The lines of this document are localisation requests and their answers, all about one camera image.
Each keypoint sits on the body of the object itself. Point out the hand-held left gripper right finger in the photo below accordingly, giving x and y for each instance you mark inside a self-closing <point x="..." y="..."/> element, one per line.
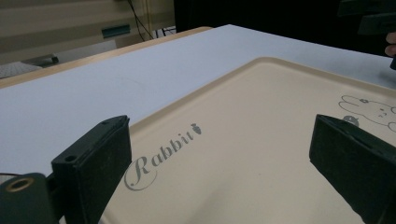
<point x="355" y="155"/>

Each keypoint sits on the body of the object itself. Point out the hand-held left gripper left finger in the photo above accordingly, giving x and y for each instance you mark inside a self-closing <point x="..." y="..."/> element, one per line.
<point x="93" y="165"/>

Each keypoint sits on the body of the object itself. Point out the beige tray with rabbit print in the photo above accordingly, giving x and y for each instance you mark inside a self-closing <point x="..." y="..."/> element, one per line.
<point x="249" y="146"/>

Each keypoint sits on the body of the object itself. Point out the white textured cloth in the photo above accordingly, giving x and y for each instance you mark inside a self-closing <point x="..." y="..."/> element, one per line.
<point x="17" y="69"/>

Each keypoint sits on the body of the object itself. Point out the dark curtain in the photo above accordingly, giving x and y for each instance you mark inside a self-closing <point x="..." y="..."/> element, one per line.
<point x="249" y="15"/>

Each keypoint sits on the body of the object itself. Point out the green label plate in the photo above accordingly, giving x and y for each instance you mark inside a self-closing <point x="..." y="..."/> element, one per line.
<point x="115" y="31"/>

